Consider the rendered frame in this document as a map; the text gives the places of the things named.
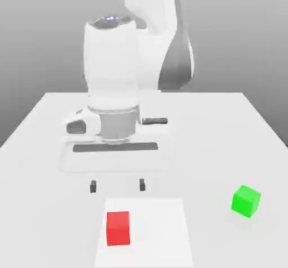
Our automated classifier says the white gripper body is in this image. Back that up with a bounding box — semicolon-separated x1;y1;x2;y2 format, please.
57;134;170;175

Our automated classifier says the small green cube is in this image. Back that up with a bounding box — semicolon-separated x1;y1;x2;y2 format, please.
231;184;262;219

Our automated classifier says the small red cube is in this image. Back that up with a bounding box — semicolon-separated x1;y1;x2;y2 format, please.
106;211;131;247

